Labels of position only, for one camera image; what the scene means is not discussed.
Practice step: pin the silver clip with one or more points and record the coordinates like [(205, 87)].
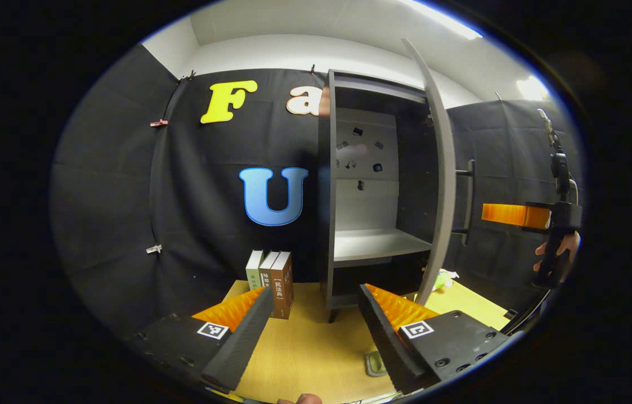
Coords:
[(153, 249)]

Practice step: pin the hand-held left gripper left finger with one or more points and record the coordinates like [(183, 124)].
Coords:
[(245, 336)]

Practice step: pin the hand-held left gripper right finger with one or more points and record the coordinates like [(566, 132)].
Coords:
[(388, 342)]

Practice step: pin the red clip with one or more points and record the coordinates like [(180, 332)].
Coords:
[(159, 123)]

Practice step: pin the green book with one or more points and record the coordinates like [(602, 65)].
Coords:
[(253, 269)]

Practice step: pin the black backdrop cloth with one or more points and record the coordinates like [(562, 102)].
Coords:
[(125, 196)]

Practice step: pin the dark brown book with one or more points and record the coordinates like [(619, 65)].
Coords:
[(266, 269)]

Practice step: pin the grey coaster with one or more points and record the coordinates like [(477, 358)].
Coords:
[(372, 374)]

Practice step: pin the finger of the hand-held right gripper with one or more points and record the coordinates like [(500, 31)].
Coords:
[(512, 215)]

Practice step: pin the grey cabinet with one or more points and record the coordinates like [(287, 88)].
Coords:
[(372, 244)]

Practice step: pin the pink green plush toy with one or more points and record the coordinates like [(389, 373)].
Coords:
[(442, 279)]

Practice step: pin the small ceiling light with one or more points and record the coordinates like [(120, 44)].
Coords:
[(533, 88)]

